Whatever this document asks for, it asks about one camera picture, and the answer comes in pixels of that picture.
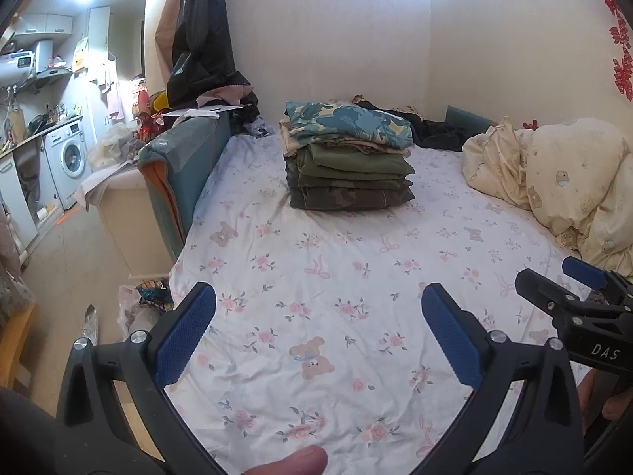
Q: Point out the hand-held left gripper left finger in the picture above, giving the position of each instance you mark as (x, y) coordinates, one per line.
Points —
(185, 336)

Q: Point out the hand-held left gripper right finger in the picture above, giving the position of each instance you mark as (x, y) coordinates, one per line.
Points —
(452, 336)

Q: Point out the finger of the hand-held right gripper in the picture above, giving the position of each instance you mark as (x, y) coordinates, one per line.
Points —
(586, 271)
(544, 289)

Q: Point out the blue floral shorts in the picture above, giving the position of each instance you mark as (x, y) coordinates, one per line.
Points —
(346, 123)

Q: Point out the camouflage folded pants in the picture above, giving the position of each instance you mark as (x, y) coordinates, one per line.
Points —
(341, 199)

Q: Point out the dark green folded pants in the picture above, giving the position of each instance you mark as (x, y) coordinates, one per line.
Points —
(341, 181)

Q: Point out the olive green folded pants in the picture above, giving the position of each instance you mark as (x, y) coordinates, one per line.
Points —
(346, 161)

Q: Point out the tan folded pants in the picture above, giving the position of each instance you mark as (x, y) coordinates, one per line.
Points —
(366, 147)

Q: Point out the person's right hand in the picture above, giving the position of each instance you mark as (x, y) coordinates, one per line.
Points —
(620, 408)

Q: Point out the person's left hand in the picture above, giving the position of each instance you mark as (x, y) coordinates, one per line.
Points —
(292, 462)

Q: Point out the plastic bag with packets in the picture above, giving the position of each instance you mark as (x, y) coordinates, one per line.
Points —
(143, 307)

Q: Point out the shiny plastic wrapper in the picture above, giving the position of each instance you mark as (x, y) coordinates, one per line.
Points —
(90, 324)

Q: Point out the cream bear print duvet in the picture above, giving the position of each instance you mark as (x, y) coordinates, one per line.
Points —
(568, 168)

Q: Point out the bed with floral sheet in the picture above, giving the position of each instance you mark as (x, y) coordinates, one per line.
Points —
(321, 267)

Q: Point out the wooden stool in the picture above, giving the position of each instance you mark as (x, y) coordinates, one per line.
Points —
(17, 346)

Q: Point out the teal padded bed end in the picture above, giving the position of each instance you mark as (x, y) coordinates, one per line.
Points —
(198, 158)

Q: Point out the teal cushion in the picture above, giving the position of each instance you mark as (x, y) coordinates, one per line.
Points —
(470, 117)

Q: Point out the dark crumpled clothes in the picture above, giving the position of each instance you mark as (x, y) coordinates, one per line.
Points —
(435, 133)

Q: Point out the white plastic bag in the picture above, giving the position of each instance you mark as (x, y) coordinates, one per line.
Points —
(111, 146)

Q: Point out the white washing machine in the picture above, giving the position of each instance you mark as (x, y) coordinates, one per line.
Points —
(69, 158)

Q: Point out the red snack bags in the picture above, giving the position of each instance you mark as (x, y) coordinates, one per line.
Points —
(151, 126)

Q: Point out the white paper sheets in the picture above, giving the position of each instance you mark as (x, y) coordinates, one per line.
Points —
(202, 111)

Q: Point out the yellow round object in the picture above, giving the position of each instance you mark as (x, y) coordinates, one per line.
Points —
(159, 101)

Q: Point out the pink hanging towel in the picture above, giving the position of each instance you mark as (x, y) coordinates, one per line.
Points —
(116, 101)

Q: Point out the pink crumpled cloth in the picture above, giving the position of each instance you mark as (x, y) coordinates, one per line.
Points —
(227, 95)

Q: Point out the range hood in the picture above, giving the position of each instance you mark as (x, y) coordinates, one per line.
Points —
(54, 74)

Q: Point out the brown hanging cloth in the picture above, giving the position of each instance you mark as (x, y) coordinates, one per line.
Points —
(168, 34)

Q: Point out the tall white cabinet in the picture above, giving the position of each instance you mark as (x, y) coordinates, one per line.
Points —
(99, 39)

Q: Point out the black hanging garment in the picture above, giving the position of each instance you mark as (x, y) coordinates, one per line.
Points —
(202, 20)

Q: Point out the white water heater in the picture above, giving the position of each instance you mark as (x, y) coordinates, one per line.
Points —
(24, 62)

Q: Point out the red paper wall decoration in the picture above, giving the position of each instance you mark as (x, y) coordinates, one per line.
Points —
(620, 34)

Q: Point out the white wall cabinet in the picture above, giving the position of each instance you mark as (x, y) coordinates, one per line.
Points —
(44, 24)

